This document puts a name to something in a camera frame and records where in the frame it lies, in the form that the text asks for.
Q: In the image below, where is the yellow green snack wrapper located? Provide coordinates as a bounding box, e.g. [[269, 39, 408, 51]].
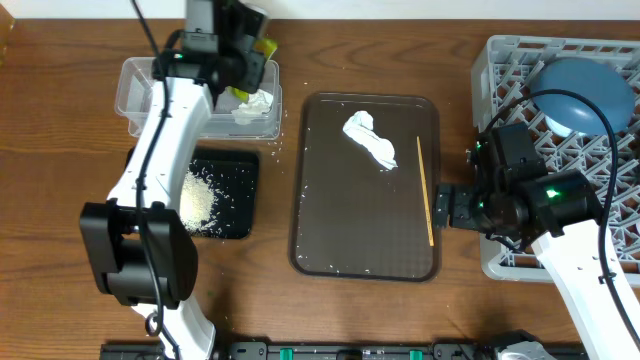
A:
[[230, 38, 278, 103]]

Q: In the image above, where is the wooden chopstick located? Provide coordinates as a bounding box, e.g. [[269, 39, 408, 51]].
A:
[[416, 136, 435, 248]]

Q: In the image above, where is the white napkin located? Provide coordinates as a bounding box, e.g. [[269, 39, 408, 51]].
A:
[[231, 90, 274, 125], [342, 110, 398, 171]]

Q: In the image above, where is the light blue bowl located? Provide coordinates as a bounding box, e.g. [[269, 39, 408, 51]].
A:
[[545, 115, 574, 138]]

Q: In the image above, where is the white rice pile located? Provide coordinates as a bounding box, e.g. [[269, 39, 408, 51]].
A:
[[179, 171, 218, 236]]

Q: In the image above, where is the dark blue plate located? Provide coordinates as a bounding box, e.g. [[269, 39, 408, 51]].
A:
[[531, 58, 635, 135]]

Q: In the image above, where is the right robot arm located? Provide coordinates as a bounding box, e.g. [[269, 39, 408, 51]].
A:
[[432, 123, 639, 359]]

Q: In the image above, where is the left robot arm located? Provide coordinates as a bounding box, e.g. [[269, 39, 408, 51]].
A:
[[79, 0, 268, 359]]

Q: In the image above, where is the grey dishwasher rack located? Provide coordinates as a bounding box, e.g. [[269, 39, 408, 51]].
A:
[[471, 35, 639, 287]]

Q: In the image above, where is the clear plastic bin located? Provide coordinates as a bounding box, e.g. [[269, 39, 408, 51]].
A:
[[115, 57, 282, 140]]

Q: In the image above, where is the dark brown serving tray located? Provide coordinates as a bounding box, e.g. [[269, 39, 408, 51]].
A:
[[289, 93, 441, 283]]

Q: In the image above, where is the black plastic bin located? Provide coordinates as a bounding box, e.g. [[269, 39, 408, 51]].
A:
[[140, 147, 259, 245]]

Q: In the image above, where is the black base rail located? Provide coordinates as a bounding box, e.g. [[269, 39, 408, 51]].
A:
[[97, 331, 589, 360]]

